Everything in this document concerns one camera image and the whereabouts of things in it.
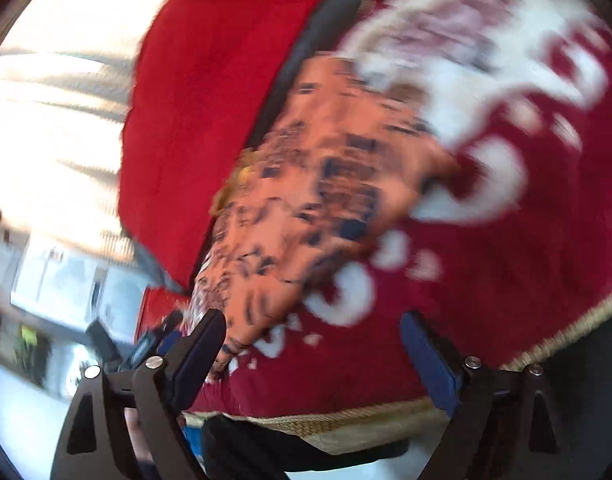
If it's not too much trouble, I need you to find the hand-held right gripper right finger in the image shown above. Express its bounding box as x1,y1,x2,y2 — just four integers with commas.
401,311,569,480

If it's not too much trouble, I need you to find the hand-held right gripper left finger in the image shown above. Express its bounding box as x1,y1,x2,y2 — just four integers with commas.
51,309,227,480

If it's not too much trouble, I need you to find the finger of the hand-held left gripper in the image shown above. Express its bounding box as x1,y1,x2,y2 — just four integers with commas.
85,320,126,375
123,310,184,373

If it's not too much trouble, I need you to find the orange floral blouse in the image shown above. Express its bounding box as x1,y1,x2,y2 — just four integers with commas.
191,55,461,386

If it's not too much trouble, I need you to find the white refrigerator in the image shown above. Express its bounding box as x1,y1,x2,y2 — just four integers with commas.
11,245,147,321

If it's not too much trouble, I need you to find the floral plush blanket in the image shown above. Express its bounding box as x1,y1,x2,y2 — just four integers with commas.
186,0,612,456

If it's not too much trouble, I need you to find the dark cloth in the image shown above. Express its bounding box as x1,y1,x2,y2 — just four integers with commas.
201,412,409,480

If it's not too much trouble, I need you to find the red cloth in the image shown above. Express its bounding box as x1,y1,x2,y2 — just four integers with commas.
118,0,377,291

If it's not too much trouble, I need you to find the dotted cream curtain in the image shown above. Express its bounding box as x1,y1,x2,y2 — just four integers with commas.
0,50,152,261

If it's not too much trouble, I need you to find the dark leather sofa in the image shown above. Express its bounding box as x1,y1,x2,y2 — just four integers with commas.
126,0,371,293

